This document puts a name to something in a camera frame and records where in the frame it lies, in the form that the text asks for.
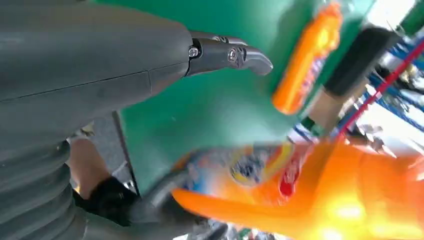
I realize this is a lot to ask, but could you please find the blue metal rack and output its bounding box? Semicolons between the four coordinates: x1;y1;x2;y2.
362;41;424;133

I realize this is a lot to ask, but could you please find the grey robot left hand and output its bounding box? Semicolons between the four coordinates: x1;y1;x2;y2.
0;0;275;240

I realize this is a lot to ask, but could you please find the black box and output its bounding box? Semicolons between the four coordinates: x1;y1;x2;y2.
322;26;400;99

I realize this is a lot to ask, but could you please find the ribbed grey left arm sleeve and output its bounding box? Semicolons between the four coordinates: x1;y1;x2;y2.
0;140;88;240

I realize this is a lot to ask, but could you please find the red metal pole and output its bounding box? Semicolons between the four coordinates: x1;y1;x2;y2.
336;39;424;138

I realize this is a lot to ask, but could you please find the brown cardboard box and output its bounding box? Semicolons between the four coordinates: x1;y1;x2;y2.
306;87;360;135

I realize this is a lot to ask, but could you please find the orange drink bottle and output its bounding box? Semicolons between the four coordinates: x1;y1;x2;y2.
271;1;344;116
170;139;424;240

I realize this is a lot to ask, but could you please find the green table mat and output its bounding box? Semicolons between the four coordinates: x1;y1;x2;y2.
89;0;379;196

